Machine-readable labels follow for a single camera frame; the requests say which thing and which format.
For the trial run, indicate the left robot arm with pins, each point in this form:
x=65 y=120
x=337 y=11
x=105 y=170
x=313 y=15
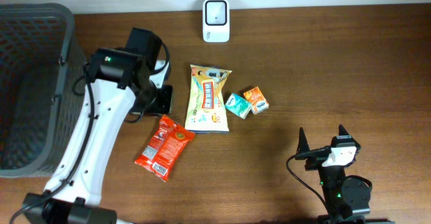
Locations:
x=119 y=82

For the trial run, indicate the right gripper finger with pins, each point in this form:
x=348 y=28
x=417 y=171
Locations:
x=342 y=131
x=303 y=145

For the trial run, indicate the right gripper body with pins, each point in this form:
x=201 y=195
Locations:
x=313 y=161

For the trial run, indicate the orange tissue pack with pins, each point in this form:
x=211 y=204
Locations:
x=257 y=100

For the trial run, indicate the white barcode scanner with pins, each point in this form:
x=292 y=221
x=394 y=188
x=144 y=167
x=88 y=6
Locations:
x=216 y=21

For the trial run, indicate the grey plastic mesh basket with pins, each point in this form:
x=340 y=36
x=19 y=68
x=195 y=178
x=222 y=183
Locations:
x=40 y=60

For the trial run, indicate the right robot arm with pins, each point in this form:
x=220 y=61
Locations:
x=345 y=198

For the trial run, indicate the red candy bag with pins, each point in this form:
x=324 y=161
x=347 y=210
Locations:
x=164 y=148

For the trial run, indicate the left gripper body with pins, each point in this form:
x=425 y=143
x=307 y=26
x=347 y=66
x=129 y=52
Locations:
x=163 y=99

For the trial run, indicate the teal tissue pack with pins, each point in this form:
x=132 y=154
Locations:
x=238 y=105

